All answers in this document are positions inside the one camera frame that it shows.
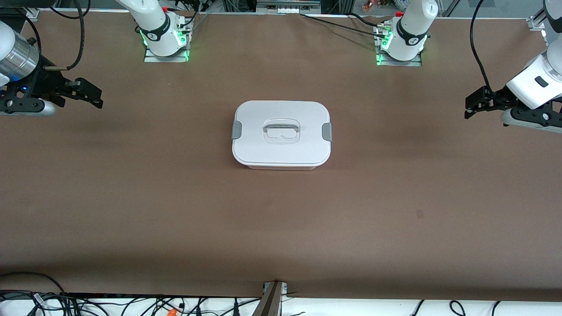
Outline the white lid with grey clips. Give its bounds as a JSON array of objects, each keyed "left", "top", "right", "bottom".
[{"left": 231, "top": 100, "right": 333, "bottom": 167}]

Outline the pink translucent plastic box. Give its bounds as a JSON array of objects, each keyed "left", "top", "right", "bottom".
[{"left": 239, "top": 162, "right": 326, "bottom": 171}]

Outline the copper coloured clutter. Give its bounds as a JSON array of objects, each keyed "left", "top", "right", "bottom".
[{"left": 362, "top": 0, "right": 411, "bottom": 11}]

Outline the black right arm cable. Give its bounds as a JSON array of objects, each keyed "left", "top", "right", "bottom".
[{"left": 26, "top": 0, "right": 91, "bottom": 71}]

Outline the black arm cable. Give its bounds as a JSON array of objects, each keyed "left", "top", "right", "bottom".
[
  {"left": 26, "top": 0, "right": 91, "bottom": 71},
  {"left": 469, "top": 0, "right": 499, "bottom": 95}
]

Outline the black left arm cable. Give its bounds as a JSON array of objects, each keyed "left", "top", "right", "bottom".
[{"left": 469, "top": 0, "right": 499, "bottom": 95}]

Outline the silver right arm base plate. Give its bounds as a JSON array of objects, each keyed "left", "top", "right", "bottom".
[{"left": 144, "top": 44, "right": 190, "bottom": 63}]

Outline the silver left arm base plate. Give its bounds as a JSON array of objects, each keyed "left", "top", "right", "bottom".
[{"left": 375, "top": 49, "right": 423, "bottom": 67}]

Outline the short black table cable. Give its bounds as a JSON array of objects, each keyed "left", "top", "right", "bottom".
[{"left": 347, "top": 12, "right": 382, "bottom": 27}]

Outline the long black table cable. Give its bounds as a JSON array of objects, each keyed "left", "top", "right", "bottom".
[{"left": 300, "top": 13, "right": 387, "bottom": 38}]

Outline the black looped floor cable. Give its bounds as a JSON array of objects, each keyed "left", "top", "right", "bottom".
[{"left": 0, "top": 272, "right": 66, "bottom": 295}]

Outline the tangled black cable bundle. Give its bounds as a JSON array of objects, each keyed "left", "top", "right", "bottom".
[{"left": 0, "top": 291, "right": 264, "bottom": 316}]

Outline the aluminium profile with bracket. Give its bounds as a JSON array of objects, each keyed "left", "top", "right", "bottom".
[{"left": 252, "top": 281, "right": 288, "bottom": 316}]

